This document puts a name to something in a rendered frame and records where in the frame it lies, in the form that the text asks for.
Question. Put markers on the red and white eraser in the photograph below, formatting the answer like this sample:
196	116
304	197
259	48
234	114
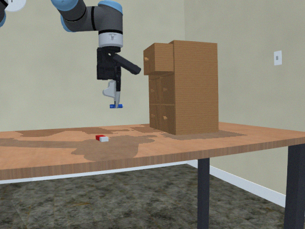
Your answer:
101	138

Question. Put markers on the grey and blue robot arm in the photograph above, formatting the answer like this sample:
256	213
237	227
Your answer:
106	18

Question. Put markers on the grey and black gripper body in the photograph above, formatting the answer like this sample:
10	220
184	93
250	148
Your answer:
107	61

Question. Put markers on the brown wooden chest of drawers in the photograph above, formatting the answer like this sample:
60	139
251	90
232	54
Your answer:
196	88

